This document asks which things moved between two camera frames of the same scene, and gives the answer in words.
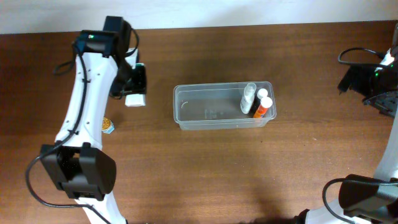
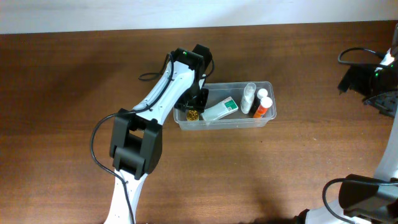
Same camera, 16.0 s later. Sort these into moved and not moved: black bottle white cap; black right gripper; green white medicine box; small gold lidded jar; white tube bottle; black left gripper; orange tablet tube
Moved: small gold lidded jar; black left gripper; green white medicine box
Not moved: white tube bottle; black bottle white cap; orange tablet tube; black right gripper
